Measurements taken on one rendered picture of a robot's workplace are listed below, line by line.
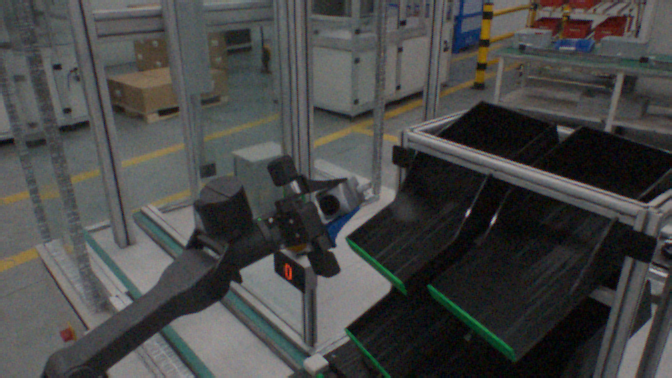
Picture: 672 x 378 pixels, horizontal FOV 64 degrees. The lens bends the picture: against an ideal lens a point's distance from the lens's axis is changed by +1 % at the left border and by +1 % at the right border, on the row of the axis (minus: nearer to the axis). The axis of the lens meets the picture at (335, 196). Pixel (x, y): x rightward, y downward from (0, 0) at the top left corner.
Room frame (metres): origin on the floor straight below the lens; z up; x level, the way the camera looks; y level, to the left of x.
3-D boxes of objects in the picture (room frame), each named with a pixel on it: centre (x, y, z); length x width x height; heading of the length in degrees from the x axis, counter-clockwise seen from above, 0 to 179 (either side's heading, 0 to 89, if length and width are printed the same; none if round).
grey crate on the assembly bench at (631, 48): (5.59, -2.93, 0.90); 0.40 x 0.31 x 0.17; 50
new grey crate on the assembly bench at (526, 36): (6.14, -2.20, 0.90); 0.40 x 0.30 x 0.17; 142
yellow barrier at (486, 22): (8.81, -3.09, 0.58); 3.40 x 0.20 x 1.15; 140
